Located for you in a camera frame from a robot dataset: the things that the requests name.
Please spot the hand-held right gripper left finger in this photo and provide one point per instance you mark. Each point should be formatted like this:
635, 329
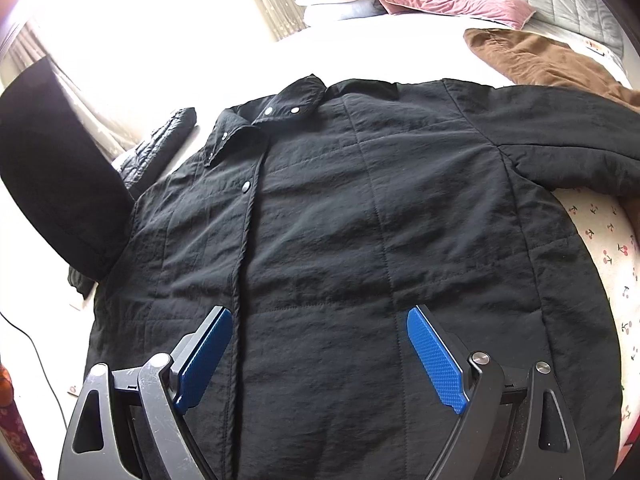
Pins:
207, 355

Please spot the cherry print bed sheet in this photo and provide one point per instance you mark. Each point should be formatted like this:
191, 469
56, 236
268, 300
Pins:
607, 255

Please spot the red floral cloth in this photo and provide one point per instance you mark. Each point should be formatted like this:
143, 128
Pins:
15, 425

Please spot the black nylon jacket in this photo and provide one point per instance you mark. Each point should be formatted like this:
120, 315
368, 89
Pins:
360, 200

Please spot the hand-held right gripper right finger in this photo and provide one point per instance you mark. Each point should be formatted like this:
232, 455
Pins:
437, 360

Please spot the brown garment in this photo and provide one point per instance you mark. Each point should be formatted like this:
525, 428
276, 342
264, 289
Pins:
540, 60

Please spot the black quilted puffer jacket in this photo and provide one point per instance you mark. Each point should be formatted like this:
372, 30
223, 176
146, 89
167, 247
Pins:
157, 145

